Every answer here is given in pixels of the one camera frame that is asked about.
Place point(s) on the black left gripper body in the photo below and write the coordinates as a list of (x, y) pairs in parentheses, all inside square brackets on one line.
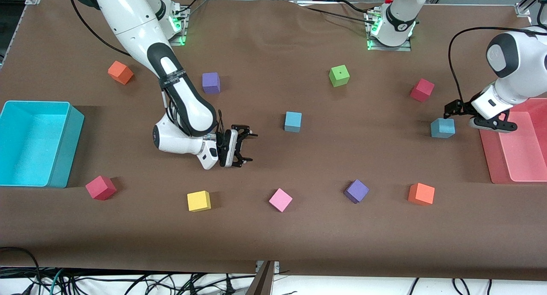
[(463, 107)]

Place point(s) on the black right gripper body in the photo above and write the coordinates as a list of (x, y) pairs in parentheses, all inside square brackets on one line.
[(240, 146)]

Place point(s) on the blue foam block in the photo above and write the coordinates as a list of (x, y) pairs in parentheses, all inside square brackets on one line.
[(442, 129), (293, 120)]

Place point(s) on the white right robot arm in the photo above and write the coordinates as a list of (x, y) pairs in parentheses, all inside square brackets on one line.
[(128, 25)]

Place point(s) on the red foam block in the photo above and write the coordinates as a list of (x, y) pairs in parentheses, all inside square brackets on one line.
[(100, 188), (422, 89)]

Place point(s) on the pink foam block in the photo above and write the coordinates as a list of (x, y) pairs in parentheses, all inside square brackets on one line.
[(280, 199)]

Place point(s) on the purple foam block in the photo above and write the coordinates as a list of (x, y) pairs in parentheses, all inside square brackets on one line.
[(356, 190), (211, 82)]

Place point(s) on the yellow foam block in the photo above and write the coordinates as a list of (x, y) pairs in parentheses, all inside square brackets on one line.
[(198, 201)]

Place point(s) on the pink plastic bin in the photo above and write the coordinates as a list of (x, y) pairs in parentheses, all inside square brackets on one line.
[(525, 158)]

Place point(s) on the brown table cover sheet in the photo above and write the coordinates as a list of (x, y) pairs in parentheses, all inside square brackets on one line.
[(273, 243)]

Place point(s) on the orange foam block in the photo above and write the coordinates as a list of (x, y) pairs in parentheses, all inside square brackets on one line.
[(120, 72), (421, 194)]

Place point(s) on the green foam block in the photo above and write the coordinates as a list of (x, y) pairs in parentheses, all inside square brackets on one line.
[(339, 76)]

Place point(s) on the dark table support beam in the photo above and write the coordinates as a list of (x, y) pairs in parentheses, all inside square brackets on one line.
[(260, 284)]

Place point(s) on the teal plastic bin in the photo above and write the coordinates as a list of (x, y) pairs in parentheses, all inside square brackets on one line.
[(30, 141)]

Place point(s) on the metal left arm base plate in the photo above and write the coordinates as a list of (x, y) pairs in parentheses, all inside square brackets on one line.
[(401, 48)]

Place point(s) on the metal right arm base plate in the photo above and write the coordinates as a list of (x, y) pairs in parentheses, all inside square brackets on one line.
[(183, 30)]

